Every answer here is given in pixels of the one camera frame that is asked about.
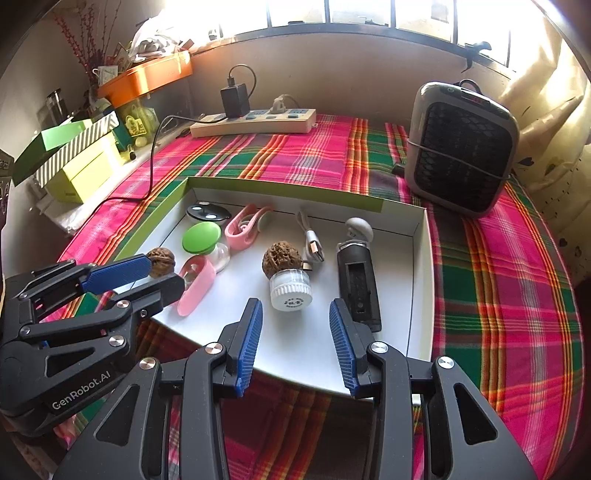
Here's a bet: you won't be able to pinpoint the brown walnut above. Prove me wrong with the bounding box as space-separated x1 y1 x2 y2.
262 242 303 280
147 248 177 278

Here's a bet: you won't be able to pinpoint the orange plastic tray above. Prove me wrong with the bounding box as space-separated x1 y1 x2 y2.
97 50 194 106

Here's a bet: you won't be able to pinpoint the black battery charger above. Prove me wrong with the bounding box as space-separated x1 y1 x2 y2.
336 240 383 332

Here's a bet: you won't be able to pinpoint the red flower branches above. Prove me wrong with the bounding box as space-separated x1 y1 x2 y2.
53 9 116 84

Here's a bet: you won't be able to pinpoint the glass jar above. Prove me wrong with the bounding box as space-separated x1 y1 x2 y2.
45 90 70 127

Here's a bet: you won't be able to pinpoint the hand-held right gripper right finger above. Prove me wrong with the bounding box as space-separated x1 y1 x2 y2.
329 298 539 480

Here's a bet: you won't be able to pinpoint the green white cardboard box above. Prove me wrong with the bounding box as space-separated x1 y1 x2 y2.
108 175 435 398

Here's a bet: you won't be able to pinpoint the white usb cable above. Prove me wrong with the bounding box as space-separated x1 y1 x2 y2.
297 210 325 275

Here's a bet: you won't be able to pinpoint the white round hook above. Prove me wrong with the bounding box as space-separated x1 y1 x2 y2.
339 217 374 247

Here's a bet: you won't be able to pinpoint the green lid small jar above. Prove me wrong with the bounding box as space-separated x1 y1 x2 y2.
181 222 230 273

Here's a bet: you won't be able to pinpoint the yellow green packet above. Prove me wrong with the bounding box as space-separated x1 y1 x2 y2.
117 102 155 139

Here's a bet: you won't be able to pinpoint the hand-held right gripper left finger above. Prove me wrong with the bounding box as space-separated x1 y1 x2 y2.
54 296 264 480

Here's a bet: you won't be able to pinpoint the green box at left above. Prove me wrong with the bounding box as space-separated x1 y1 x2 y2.
11 117 95 185

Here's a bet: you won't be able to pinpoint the black power adapter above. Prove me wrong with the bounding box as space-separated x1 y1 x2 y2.
220 83 251 118

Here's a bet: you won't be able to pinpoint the cream power strip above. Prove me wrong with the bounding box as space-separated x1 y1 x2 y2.
189 107 317 138

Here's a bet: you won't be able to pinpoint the striped box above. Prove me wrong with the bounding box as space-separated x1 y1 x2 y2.
34 113 122 188

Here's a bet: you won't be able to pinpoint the cream heart print curtain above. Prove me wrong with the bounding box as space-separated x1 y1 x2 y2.
496 28 591 278

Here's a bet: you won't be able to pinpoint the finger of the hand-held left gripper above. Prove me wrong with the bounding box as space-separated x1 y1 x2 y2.
9 256 152 305
18 272 185 365

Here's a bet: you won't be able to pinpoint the black oval remote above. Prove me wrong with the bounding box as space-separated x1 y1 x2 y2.
187 203 232 228

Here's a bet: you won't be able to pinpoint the pile of papers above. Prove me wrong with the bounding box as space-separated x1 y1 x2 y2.
92 23 204 79

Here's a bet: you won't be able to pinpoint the white plug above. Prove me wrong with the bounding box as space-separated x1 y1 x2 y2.
269 95 301 115

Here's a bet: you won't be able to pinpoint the black window latch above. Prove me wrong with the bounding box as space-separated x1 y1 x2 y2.
462 41 492 72

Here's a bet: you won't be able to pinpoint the plaid tablecloth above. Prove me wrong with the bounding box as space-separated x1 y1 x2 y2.
51 113 583 480

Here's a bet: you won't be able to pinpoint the black power cord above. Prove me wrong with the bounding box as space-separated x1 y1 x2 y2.
90 114 229 217

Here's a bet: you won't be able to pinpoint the grey space heater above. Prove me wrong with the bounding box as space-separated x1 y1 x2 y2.
403 80 522 219

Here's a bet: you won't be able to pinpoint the pink plastic clip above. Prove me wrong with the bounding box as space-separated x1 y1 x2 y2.
177 256 217 318
225 204 273 252

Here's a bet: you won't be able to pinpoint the white round jar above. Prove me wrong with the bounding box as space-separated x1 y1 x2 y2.
269 269 311 311

